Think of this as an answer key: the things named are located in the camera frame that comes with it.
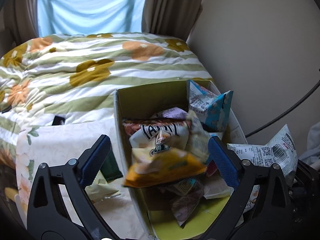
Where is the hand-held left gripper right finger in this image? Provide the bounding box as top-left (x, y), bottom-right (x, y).
top-left (200, 135), bottom-right (292, 240)

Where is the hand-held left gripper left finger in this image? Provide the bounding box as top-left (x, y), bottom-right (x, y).
top-left (26, 134), bottom-right (118, 240)

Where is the white barcoded snack packet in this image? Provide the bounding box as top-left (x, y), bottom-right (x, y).
top-left (227, 124), bottom-right (299, 188)

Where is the yellow orange snack packet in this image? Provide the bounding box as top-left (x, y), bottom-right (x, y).
top-left (122, 148), bottom-right (208, 188)

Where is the green cardboard box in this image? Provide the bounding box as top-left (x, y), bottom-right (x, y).
top-left (114, 79), bottom-right (248, 240)

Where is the red snack packet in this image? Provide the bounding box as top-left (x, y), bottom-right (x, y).
top-left (206, 161), bottom-right (220, 177)

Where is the dark green packet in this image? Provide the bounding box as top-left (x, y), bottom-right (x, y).
top-left (100, 152), bottom-right (124, 183)

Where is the light green snack packet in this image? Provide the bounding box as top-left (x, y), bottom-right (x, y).
top-left (85, 171), bottom-right (122, 203)

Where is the plain white packet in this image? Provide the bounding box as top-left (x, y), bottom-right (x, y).
top-left (202, 180), bottom-right (233, 200)

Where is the pale yellow snack packet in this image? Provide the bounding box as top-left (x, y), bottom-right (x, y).
top-left (187, 110), bottom-right (211, 161)

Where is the blue white snack packet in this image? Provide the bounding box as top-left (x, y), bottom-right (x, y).
top-left (186, 80), bottom-right (234, 132)

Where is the white dark lettered snack packet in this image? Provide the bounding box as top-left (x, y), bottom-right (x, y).
top-left (129, 122), bottom-right (193, 158)

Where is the grey cloth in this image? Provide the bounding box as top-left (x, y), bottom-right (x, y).
top-left (299, 122), bottom-right (320, 168)

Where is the brown clear snack packet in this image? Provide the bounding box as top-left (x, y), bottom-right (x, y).
top-left (171, 180), bottom-right (204, 228)

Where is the lilac snack packet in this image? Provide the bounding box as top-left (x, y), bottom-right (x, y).
top-left (156, 107), bottom-right (189, 119)

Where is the floral striped blanket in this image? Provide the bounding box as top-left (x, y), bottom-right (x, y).
top-left (0, 32), bottom-right (215, 160)

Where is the light blue sheer curtain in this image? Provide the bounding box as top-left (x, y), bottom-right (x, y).
top-left (37, 0), bottom-right (150, 37)

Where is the brown curtain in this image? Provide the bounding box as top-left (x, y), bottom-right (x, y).
top-left (0, 0), bottom-right (40, 45)
top-left (141, 0), bottom-right (210, 42)

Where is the black cable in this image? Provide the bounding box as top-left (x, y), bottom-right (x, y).
top-left (245, 67), bottom-right (320, 138)

